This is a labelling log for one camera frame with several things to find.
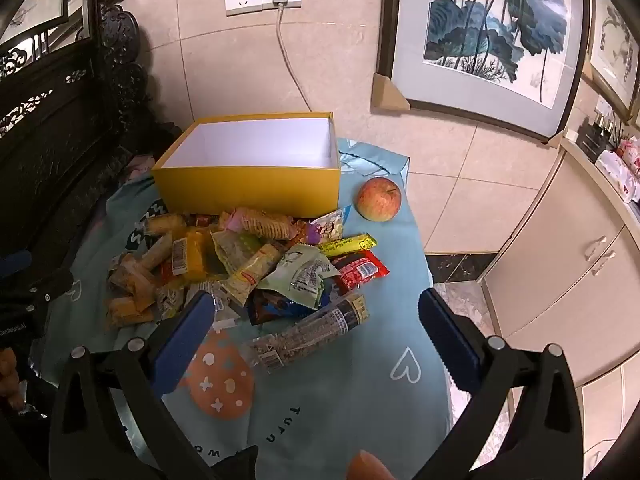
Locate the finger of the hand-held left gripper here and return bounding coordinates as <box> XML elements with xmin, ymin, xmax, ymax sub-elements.
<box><xmin>22</xmin><ymin>269</ymin><xmax>75</xmax><ymax>317</ymax></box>
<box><xmin>0</xmin><ymin>252</ymin><xmax>32</xmax><ymax>279</ymax></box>

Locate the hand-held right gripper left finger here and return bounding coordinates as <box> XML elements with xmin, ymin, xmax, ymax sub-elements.
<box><xmin>48</xmin><ymin>290</ymin><xmax>261</xmax><ymax>480</ymax></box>

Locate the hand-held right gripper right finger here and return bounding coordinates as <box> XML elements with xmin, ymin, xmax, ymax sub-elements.
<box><xmin>415</xmin><ymin>287</ymin><xmax>593</xmax><ymax>480</ymax></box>

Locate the pile of snack packets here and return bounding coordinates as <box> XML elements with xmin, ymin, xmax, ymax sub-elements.
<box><xmin>105</xmin><ymin>206</ymin><xmax>391</xmax><ymax>376</ymax></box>

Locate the yellow cardboard box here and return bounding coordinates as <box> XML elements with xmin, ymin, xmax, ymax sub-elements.
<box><xmin>151</xmin><ymin>111</ymin><xmax>342</xmax><ymax>221</ymax></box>

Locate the person's left hand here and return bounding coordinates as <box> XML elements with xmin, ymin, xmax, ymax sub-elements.
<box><xmin>0</xmin><ymin>349</ymin><xmax>26</xmax><ymax>411</ymax></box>

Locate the teal printed cloth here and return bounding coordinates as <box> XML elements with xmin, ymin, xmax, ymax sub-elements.
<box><xmin>30</xmin><ymin>137</ymin><xmax>453</xmax><ymax>480</ymax></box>

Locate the cream cabinet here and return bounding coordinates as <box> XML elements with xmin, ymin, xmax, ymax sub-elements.
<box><xmin>482</xmin><ymin>135</ymin><xmax>640</xmax><ymax>480</ymax></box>

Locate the dark carved wooden bench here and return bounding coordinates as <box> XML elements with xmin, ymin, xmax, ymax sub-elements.
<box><xmin>0</xmin><ymin>0</ymin><xmax>186</xmax><ymax>271</ymax></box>

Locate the pink patterned cloth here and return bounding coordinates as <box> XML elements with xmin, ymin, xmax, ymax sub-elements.
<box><xmin>122</xmin><ymin>152</ymin><xmax>156</xmax><ymax>181</ymax></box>

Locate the red yellow apple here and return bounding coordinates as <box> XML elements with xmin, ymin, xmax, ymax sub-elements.
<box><xmin>356</xmin><ymin>176</ymin><xmax>402</xmax><ymax>222</ymax></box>

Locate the red white floral packet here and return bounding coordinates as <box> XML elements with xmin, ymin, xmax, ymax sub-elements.
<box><xmin>595</xmin><ymin>139</ymin><xmax>640</xmax><ymax>203</ymax></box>

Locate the black cosmetics organizer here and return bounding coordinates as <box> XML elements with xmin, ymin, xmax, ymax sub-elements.
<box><xmin>576</xmin><ymin>111</ymin><xmax>628</xmax><ymax>163</ymax></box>

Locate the framed lotus painting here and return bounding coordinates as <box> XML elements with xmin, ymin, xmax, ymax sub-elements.
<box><xmin>376</xmin><ymin>0</ymin><xmax>593</xmax><ymax>143</ymax></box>

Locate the framed bird painting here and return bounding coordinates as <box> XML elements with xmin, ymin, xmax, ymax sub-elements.
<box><xmin>582</xmin><ymin>0</ymin><xmax>640</xmax><ymax>123</ymax></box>

